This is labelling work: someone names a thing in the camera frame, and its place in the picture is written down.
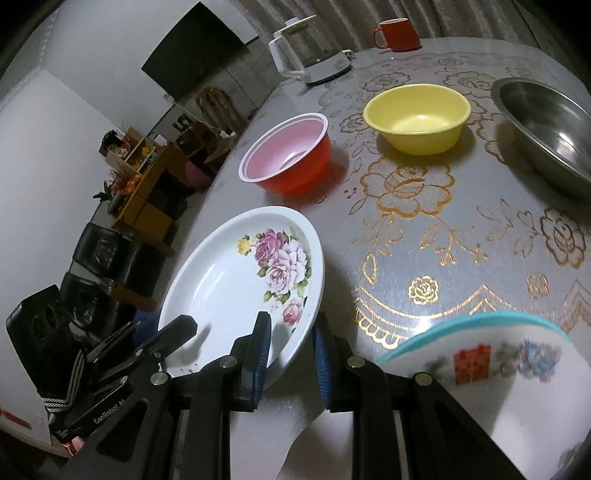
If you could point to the white bowl teal rim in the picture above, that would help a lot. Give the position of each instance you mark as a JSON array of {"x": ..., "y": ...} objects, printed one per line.
[{"x": 508, "y": 397}]

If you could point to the grey curtain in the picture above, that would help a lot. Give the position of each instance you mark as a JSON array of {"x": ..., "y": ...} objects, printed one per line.
[{"x": 351, "y": 18}]

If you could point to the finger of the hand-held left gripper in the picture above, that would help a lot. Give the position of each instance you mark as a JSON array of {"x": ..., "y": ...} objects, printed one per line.
[
  {"x": 117, "y": 341},
  {"x": 178, "y": 330}
]

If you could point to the wooden shelf unit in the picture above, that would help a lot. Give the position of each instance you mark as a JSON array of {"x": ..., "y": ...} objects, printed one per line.
[{"x": 147, "y": 212}]

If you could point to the black leather sofa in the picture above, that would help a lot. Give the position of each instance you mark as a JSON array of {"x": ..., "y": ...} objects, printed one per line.
[{"x": 106, "y": 258}]

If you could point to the stainless steel basin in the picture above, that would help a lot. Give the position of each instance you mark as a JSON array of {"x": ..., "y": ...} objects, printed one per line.
[{"x": 549, "y": 129}]

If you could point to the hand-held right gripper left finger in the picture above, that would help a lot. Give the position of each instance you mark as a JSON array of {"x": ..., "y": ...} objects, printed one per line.
[{"x": 261, "y": 357}]

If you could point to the black television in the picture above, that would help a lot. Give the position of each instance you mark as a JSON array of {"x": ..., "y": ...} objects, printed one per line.
[{"x": 198, "y": 50}]

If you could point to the pink plastic basin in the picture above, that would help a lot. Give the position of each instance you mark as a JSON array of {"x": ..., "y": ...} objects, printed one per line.
[{"x": 198, "y": 177}]

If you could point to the gold floral lace tablecloth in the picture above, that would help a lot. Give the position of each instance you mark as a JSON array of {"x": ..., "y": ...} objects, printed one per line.
[{"x": 438, "y": 230}]

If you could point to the red mug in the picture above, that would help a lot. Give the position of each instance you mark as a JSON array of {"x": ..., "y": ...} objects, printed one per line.
[{"x": 399, "y": 34}]

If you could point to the person's left forearm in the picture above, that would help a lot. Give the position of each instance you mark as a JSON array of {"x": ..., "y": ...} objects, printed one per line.
[{"x": 62, "y": 392}]

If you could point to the decorative plant arrangement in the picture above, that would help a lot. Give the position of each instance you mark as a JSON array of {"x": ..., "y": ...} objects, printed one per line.
[{"x": 115, "y": 194}]

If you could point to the red bowl pink inside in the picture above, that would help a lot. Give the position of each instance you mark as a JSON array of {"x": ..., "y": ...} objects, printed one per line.
[{"x": 295, "y": 152}]

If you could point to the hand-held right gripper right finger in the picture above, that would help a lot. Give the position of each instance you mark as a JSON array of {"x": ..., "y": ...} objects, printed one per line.
[{"x": 321, "y": 364}]

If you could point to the wooden chair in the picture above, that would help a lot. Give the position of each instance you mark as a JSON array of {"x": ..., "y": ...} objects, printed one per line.
[{"x": 212, "y": 101}]

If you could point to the white electric kettle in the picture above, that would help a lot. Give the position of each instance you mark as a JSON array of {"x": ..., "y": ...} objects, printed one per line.
[{"x": 314, "y": 60}]

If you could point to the white floral plate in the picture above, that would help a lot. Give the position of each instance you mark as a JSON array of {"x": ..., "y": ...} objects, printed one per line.
[{"x": 221, "y": 286}]

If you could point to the yellow bowl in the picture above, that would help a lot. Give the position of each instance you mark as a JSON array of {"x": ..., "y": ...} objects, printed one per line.
[{"x": 415, "y": 122}]

